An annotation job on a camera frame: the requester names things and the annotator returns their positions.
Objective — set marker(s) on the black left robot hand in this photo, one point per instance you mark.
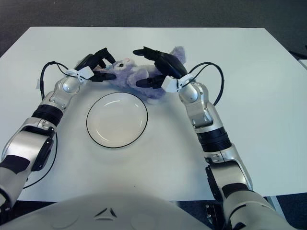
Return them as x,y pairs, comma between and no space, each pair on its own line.
88,62

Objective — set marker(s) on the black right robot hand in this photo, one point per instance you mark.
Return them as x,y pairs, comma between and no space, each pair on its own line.
170,64

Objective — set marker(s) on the purple plush bunny doll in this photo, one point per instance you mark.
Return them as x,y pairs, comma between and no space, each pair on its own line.
134,76

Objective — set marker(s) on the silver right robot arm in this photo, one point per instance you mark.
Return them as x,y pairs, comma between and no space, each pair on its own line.
204,107

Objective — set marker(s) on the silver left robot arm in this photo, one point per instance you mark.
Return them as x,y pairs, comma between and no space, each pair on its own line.
64,86

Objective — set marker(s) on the white plate black rim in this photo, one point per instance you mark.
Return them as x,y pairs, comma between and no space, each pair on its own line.
117,119

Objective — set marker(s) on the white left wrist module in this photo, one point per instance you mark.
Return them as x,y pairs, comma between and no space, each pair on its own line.
86,73

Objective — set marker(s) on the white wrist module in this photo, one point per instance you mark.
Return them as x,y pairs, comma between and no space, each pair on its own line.
86,73
169,84

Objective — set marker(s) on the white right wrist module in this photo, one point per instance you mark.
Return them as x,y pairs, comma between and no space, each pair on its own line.
169,84

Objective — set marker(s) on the white tape tag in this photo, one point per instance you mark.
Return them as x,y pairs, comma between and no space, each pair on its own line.
38,83

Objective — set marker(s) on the white furniture edge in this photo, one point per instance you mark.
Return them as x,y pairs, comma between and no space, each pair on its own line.
303,65

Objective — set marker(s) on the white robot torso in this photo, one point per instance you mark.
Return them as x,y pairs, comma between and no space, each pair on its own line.
108,210

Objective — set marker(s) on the white table leg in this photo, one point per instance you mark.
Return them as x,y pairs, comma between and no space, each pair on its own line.
274,202

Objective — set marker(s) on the black bracket under table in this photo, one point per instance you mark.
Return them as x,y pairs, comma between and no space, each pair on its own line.
213,215

